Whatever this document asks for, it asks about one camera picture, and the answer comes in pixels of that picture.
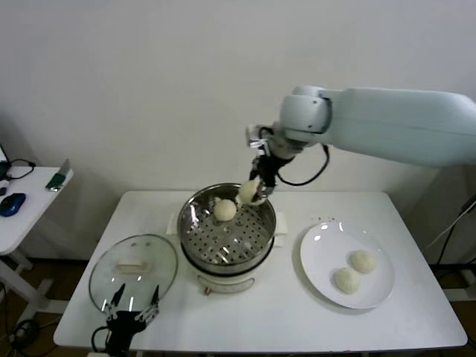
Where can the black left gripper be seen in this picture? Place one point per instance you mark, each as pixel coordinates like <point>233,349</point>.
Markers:
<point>122,331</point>

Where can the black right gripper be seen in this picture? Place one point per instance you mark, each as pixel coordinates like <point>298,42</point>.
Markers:
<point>269,165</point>

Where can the white steamed baozi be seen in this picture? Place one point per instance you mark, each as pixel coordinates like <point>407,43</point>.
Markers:
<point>347,281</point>
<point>225,211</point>
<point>248,191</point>
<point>363,260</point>

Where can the round glass lid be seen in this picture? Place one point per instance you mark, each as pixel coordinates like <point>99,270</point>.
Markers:
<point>108,282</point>

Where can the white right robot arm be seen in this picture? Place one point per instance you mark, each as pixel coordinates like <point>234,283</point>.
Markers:
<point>390,119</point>

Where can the steel steamer basket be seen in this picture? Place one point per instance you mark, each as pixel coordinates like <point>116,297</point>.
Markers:
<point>208,241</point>

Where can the brown crumb cluster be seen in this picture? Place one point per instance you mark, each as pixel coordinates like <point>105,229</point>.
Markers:
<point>323,217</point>

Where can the white electric cooker pot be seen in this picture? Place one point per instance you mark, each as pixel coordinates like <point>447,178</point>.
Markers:
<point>227,280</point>

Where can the white round plate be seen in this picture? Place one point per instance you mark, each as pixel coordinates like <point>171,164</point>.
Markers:
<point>327,245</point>

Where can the white side desk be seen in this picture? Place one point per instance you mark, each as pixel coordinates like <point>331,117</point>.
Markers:
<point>33,208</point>

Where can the green flat device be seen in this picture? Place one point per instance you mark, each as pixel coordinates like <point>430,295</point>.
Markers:
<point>56,181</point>

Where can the blue computer mouse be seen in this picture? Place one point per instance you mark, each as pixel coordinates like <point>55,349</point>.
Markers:
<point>12,204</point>

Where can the black laptop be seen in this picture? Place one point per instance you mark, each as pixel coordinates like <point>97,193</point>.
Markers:
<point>3,171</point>

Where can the white desk foot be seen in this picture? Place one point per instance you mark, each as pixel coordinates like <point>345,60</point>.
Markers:
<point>461,294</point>

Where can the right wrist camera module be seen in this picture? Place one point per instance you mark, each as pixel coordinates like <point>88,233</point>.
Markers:
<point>254,135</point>

